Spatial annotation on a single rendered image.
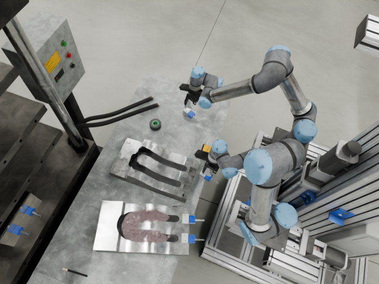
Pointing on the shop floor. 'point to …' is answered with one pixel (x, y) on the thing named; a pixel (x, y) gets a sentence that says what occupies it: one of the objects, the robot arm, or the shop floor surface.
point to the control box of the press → (53, 61)
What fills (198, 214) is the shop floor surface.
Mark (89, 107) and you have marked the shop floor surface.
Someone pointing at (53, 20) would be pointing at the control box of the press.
